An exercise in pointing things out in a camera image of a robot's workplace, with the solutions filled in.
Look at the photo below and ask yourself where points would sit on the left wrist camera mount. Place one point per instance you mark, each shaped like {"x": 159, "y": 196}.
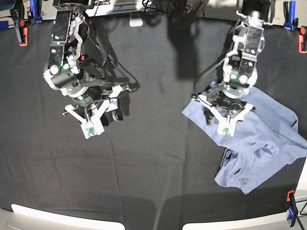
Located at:
{"x": 227, "y": 123}

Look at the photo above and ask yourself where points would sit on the blue clamp far left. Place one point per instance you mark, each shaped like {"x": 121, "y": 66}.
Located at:
{"x": 34, "y": 11}

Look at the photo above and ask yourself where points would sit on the orange blue clamp near right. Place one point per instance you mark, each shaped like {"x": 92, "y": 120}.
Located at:
{"x": 292, "y": 209}

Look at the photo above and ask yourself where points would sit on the orange clamp far right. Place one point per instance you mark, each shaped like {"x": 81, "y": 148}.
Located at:
{"x": 302, "y": 40}

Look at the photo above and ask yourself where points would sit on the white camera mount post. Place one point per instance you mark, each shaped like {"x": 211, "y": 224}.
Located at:
{"x": 135, "y": 19}

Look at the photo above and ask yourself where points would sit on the blue clamp far right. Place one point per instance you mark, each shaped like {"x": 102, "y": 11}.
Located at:
{"x": 291, "y": 22}

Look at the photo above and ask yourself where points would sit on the black table cloth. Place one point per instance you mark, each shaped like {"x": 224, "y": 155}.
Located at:
{"x": 154, "y": 170}

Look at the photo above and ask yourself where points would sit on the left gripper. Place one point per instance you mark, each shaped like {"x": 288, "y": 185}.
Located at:
{"x": 228, "y": 99}

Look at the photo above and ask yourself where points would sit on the orange clamp far left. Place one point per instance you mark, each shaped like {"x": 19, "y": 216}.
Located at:
{"x": 21, "y": 32}

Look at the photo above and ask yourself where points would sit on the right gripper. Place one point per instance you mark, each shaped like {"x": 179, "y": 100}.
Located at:
{"x": 82, "y": 94}

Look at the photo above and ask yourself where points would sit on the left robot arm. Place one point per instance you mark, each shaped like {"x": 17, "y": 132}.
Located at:
{"x": 239, "y": 65}

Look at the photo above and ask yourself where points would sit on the blue-grey t-shirt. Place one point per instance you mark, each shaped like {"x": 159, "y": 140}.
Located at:
{"x": 265, "y": 142}

